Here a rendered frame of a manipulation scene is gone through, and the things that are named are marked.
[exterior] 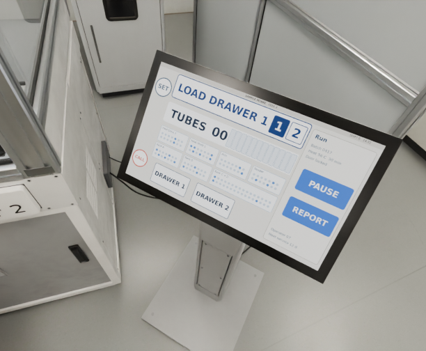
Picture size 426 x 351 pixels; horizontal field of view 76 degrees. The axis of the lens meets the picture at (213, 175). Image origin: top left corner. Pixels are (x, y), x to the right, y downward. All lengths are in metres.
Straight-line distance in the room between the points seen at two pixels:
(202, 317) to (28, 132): 1.14
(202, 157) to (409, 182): 2.10
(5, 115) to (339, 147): 0.64
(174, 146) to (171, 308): 1.03
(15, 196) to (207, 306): 1.02
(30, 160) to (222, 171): 0.44
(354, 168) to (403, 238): 1.62
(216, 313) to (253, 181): 1.02
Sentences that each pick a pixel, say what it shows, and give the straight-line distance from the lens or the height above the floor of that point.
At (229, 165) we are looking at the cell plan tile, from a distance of 0.57.
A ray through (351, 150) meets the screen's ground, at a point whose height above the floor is 1.16.
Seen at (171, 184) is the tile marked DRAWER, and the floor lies 1.00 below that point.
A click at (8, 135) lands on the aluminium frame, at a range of 0.70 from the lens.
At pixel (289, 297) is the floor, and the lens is 1.64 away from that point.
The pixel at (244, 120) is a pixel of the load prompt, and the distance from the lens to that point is 0.57.
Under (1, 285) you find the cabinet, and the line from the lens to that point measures 1.40.
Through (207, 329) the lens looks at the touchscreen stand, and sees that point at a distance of 1.49.
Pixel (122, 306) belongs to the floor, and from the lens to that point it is 1.57.
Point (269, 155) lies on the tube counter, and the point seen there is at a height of 1.11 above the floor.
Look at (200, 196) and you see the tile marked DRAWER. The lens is 0.60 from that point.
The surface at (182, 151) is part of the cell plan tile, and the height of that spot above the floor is 1.06.
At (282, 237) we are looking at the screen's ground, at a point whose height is 1.00.
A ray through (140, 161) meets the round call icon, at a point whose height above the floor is 1.01.
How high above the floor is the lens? 1.50
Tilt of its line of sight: 51 degrees down
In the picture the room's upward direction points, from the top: 8 degrees clockwise
